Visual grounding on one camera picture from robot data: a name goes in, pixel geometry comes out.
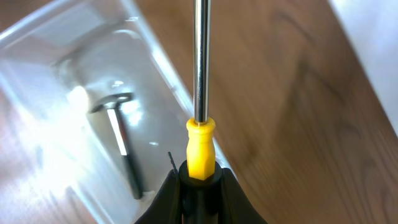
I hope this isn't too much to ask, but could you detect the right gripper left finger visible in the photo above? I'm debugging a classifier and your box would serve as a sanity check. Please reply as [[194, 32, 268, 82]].
[[135, 152, 181, 224]]

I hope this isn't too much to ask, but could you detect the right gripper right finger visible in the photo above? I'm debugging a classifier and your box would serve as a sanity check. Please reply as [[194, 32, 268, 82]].
[[220, 168, 267, 224]]

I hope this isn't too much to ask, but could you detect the yellow black screwdriver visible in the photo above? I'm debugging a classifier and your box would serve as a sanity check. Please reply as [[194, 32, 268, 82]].
[[180, 0, 222, 223]]

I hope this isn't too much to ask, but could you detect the clear plastic storage container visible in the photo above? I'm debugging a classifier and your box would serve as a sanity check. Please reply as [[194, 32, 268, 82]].
[[0, 0, 237, 224]]

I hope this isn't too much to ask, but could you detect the small steel claw hammer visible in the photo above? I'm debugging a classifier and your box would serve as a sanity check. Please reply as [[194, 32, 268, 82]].
[[88, 92, 144, 199]]

